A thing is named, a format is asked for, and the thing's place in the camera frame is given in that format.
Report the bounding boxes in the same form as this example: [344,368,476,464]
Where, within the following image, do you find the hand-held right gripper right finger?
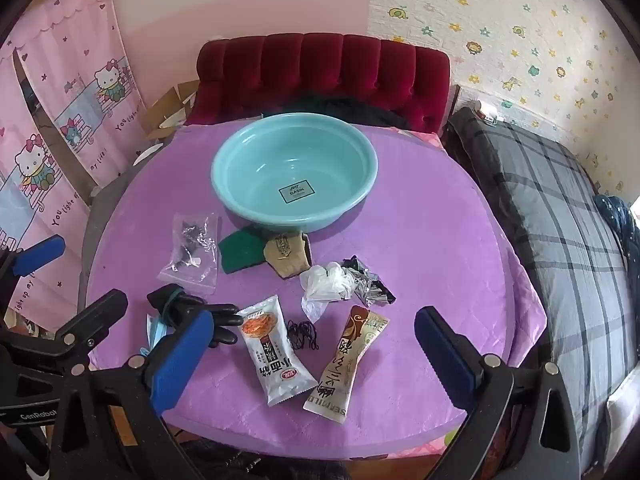
[414,306,583,480]

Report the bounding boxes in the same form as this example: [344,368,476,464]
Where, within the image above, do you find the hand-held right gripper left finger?
[50,307,221,480]

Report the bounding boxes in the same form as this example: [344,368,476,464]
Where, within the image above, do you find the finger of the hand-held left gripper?
[0,234,67,311]
[0,289,130,376]

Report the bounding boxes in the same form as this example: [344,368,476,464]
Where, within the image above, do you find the black glove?
[146,284,244,348]

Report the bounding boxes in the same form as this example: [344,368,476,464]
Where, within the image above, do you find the white orange snack packet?
[236,295,318,407]

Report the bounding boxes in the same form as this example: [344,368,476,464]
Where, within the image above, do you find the clear zip bag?
[157,212,222,295]

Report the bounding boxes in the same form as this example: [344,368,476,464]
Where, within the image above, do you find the black hair ties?
[286,319,321,352]

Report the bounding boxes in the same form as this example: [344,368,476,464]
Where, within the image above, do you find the white plastic bag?
[301,261,358,323]

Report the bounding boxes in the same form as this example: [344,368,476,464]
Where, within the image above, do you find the teal plastic basin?
[210,113,378,234]

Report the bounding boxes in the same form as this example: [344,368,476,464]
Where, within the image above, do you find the blue face mask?
[141,287,183,358]

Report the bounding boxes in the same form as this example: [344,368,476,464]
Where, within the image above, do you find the crumpled silver black wrapper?
[341,256,397,308]

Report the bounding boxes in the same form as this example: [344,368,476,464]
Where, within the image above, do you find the brown cream snack packet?
[303,305,391,424]

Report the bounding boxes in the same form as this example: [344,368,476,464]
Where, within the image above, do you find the purple quilted tablecloth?
[87,119,548,461]

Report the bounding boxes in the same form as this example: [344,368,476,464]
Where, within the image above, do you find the green cloth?
[218,227,268,275]

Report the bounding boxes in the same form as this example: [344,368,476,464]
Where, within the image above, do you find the pink cartoon curtain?
[0,0,148,321]

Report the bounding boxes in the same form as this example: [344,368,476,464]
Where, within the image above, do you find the brown paper cup sleeve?
[263,232,313,279]

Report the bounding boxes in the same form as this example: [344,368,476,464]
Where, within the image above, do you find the grey plaid bed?
[447,107,640,466]

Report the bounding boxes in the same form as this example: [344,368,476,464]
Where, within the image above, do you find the open cardboard box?
[145,80,201,141]

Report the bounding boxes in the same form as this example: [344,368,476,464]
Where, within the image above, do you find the blue star-print cloth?
[594,195,640,261]

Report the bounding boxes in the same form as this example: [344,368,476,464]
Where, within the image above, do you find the small white box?
[475,102,501,126]

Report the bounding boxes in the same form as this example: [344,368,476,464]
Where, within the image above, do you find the dark clothing pile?
[260,94,416,131]

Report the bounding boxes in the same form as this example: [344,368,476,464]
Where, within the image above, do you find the red tufted sofa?
[182,32,452,136]

